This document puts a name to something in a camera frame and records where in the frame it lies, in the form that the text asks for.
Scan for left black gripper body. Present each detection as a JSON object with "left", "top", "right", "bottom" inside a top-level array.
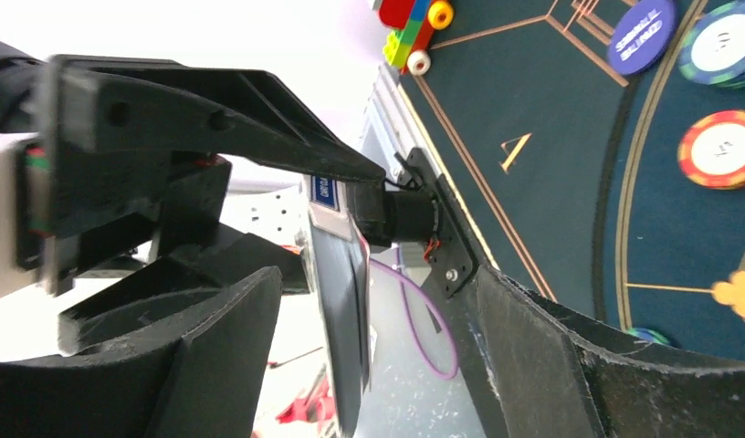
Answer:
[{"left": 0, "top": 42, "right": 307, "bottom": 357}]

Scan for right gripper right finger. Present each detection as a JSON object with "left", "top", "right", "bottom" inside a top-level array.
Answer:
[{"left": 475, "top": 267, "right": 745, "bottom": 437}]

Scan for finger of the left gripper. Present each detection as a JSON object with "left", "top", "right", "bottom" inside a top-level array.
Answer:
[{"left": 37, "top": 55, "right": 385, "bottom": 239}]

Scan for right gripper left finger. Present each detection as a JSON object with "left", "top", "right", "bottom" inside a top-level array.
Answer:
[{"left": 0, "top": 267, "right": 281, "bottom": 437}]

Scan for teal poker chip stack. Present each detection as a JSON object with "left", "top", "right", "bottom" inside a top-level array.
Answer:
[{"left": 625, "top": 328, "right": 673, "bottom": 346}]

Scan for blue playing card deck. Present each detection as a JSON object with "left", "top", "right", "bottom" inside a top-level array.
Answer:
[{"left": 299, "top": 176, "right": 371, "bottom": 437}]

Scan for orange chips seat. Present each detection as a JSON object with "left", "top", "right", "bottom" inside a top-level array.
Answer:
[{"left": 677, "top": 109, "right": 745, "bottom": 190}]

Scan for purple small blind button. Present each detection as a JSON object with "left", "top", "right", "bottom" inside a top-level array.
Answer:
[{"left": 607, "top": 0, "right": 678, "bottom": 76}]

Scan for teal chips seat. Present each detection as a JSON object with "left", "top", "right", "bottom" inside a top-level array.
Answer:
[{"left": 678, "top": 1, "right": 745, "bottom": 89}]

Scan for round blue poker mat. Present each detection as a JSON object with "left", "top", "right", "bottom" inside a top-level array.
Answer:
[{"left": 603, "top": 50, "right": 745, "bottom": 360}]

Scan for dark green rectangular poker mat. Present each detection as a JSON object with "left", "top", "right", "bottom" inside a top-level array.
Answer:
[{"left": 404, "top": 1, "right": 633, "bottom": 321}]

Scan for colourful lego toy car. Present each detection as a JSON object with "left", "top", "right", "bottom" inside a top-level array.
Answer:
[{"left": 372, "top": 0, "right": 455, "bottom": 77}]

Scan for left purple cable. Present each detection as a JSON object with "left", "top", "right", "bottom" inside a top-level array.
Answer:
[{"left": 369, "top": 245, "right": 460, "bottom": 382}]

